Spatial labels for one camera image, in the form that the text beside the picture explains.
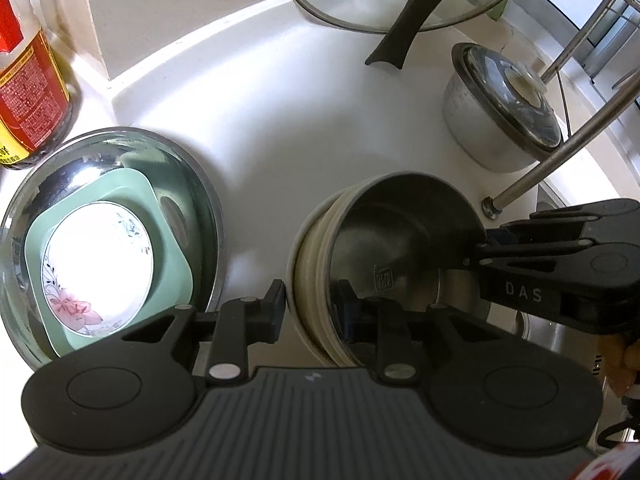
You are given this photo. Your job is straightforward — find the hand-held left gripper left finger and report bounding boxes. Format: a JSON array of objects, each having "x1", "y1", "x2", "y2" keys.
[{"x1": 119, "y1": 279, "x2": 287, "y2": 389}]

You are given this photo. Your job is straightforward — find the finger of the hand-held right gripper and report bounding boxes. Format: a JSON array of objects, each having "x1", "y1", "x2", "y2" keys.
[
  {"x1": 486, "y1": 198, "x2": 640, "y2": 247},
  {"x1": 474, "y1": 240, "x2": 640, "y2": 282}
]

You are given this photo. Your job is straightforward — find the soy sauce bottle red handle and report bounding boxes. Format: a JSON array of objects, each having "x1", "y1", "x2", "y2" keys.
[{"x1": 0, "y1": 0, "x2": 81, "y2": 171}]

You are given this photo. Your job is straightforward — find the green square plate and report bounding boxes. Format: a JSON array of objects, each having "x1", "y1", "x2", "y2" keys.
[{"x1": 24, "y1": 167, "x2": 195, "y2": 352}]

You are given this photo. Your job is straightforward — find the cream ribbed bowl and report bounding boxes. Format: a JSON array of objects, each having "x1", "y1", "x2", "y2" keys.
[{"x1": 285, "y1": 179, "x2": 381, "y2": 368}]

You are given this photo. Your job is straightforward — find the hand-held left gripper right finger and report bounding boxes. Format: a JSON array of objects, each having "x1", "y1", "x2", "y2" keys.
[{"x1": 337, "y1": 279, "x2": 522, "y2": 387}]

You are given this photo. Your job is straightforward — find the small floral ceramic plate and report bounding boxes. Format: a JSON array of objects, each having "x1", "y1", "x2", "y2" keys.
[{"x1": 40, "y1": 201, "x2": 155, "y2": 339}]

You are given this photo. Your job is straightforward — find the steel pot with lid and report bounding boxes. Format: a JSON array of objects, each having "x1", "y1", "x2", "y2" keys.
[{"x1": 442, "y1": 42, "x2": 564, "y2": 174}]

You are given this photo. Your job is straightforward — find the metal dish rack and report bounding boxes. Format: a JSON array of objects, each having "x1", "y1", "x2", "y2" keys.
[{"x1": 482, "y1": 0, "x2": 640, "y2": 219}]

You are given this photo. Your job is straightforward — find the person's right hand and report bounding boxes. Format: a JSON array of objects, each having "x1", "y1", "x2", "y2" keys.
[{"x1": 596, "y1": 332, "x2": 640, "y2": 402}]

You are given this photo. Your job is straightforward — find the small stainless steel bowl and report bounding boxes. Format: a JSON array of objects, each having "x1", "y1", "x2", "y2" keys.
[{"x1": 327, "y1": 172, "x2": 489, "y2": 363}]

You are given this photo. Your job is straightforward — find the large stainless steel basin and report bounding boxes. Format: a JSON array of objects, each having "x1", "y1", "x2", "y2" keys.
[{"x1": 0, "y1": 126, "x2": 226, "y2": 367}]

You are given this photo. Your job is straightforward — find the stainless steel sink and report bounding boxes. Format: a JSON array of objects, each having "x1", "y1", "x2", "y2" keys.
[{"x1": 514, "y1": 180, "x2": 640, "y2": 358}]

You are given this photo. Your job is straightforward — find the person's floral clothing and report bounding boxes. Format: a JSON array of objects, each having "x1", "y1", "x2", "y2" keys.
[{"x1": 585, "y1": 410, "x2": 640, "y2": 480}]

